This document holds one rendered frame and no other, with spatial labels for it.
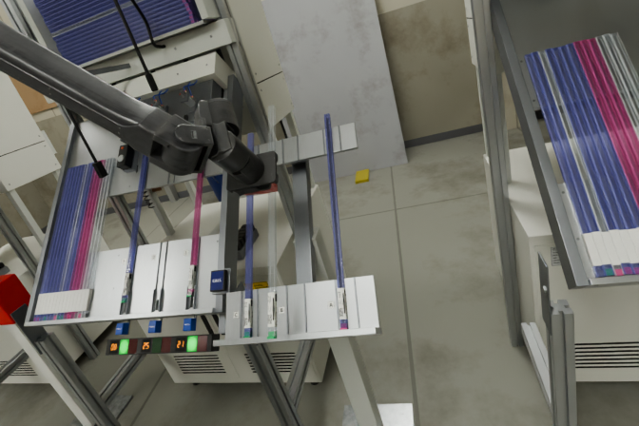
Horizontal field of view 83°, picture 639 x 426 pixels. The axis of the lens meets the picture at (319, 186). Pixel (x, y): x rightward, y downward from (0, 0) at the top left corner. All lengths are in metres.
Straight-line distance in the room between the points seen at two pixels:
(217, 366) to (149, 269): 0.70
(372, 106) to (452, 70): 0.85
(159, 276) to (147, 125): 0.61
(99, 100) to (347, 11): 3.00
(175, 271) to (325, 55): 2.71
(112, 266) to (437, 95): 3.19
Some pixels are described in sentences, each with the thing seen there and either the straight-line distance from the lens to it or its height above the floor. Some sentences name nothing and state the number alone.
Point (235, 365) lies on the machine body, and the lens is 1.67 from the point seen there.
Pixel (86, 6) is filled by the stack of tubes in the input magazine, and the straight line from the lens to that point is 1.42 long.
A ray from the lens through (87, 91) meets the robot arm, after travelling 0.64.
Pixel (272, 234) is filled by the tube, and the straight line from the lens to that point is 0.73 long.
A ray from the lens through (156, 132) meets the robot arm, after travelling 0.59.
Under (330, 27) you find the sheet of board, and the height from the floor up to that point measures 1.32.
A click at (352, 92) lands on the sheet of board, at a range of 3.42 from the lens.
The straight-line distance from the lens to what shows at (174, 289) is 1.08.
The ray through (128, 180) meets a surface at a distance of 1.32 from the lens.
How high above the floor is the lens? 1.25
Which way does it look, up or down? 21 degrees down
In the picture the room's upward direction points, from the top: 17 degrees counter-clockwise
